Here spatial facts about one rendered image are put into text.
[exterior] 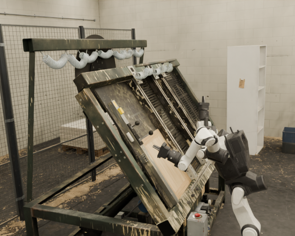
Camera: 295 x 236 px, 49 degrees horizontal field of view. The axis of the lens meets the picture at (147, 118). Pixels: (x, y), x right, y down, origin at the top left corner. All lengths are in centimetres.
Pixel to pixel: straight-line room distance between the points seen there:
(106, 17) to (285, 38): 473
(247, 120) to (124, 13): 454
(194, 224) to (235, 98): 434
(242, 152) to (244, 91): 388
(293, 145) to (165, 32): 407
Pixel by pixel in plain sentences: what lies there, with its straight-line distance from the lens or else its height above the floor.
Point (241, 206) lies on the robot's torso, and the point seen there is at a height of 85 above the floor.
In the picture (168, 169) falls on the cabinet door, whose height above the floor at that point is 108.
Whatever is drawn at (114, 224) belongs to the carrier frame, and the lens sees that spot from 265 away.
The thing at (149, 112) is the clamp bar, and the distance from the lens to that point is 300.
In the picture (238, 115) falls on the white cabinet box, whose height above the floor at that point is 75.
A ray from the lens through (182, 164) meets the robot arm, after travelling 229.
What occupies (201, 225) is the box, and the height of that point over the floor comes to 90.
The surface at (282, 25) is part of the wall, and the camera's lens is 761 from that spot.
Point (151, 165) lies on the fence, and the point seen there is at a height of 119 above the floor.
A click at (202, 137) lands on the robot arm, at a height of 150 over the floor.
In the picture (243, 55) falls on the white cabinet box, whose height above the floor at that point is 189.
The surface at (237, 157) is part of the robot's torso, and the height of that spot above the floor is 125.
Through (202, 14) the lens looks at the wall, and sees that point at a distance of 811.
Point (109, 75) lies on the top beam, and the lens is 267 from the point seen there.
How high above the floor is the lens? 209
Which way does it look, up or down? 12 degrees down
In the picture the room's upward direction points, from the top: 3 degrees counter-clockwise
